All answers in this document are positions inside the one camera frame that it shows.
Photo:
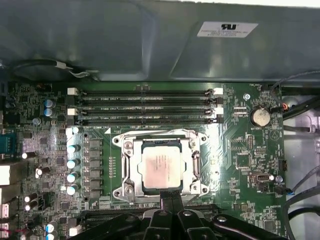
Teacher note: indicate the CPU socket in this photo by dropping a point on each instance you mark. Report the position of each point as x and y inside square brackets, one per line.
[128, 189]

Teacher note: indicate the metal socket cover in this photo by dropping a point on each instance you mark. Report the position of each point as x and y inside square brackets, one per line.
[134, 166]

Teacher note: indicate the green motherboard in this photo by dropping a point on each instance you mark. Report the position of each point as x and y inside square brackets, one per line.
[226, 150]

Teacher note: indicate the black PC case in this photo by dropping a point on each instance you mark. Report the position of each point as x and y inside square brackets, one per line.
[100, 37]

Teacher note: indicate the RAM slot black latches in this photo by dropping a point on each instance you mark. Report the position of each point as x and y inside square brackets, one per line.
[150, 102]

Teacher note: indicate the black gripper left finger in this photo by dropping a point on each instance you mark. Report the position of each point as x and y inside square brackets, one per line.
[157, 225]

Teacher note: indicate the silver coin battery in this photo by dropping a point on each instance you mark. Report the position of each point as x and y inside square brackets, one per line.
[260, 117]

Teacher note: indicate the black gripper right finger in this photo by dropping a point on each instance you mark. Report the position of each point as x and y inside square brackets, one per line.
[190, 225]

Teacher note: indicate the silver CPU plate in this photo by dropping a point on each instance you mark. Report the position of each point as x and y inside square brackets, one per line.
[162, 167]

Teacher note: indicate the RAM slot white latches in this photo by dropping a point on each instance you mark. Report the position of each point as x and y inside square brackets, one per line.
[150, 111]
[150, 92]

